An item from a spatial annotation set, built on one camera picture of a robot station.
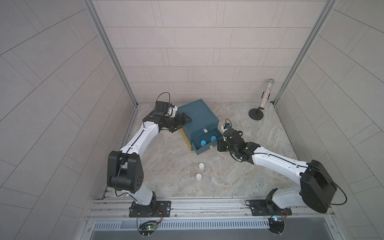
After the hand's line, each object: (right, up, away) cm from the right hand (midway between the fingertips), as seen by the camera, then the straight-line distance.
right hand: (216, 142), depth 85 cm
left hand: (-15, +12, 0) cm, 20 cm away
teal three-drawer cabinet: (-7, +6, -4) cm, 11 cm away
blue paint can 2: (-7, 0, -1) cm, 7 cm away
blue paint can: (-1, +2, +1) cm, 3 cm away
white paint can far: (-8, -13, -2) cm, 16 cm away
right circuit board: (+26, -36, -16) cm, 47 cm away
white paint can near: (-10, -17, -6) cm, 21 cm away
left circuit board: (-32, -34, -20) cm, 51 cm away
